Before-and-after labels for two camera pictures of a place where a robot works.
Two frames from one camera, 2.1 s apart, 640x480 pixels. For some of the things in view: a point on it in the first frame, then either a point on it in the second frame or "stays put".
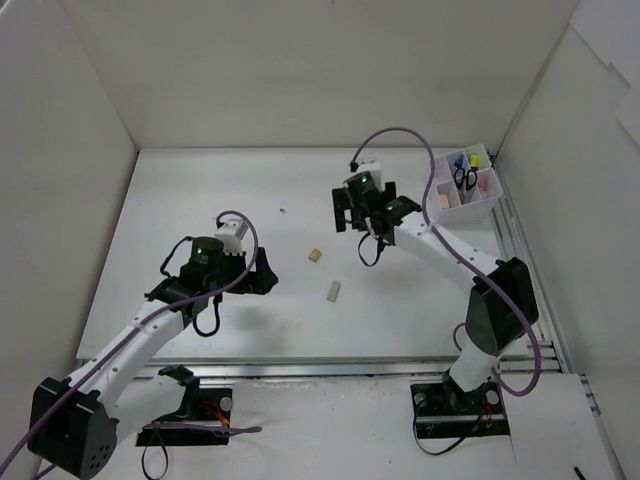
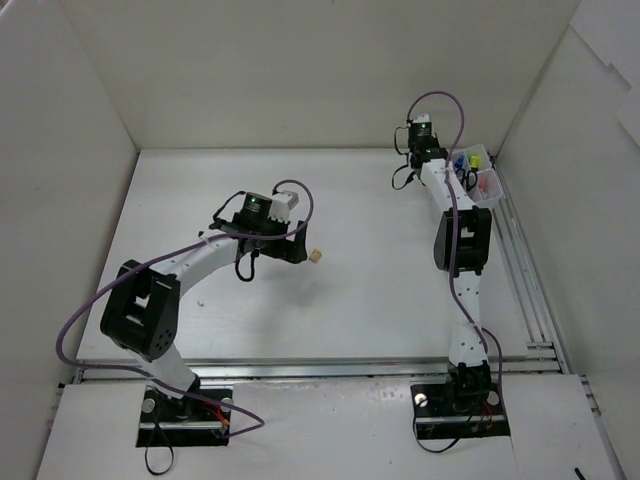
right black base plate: x=441 y=410 stays put
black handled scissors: x=470 y=178 stays put
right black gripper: x=351 y=201 -> x=400 y=135
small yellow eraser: x=314 y=255 stays put
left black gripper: x=252 y=275 -> x=292 y=245
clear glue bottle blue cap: x=459 y=161 stays put
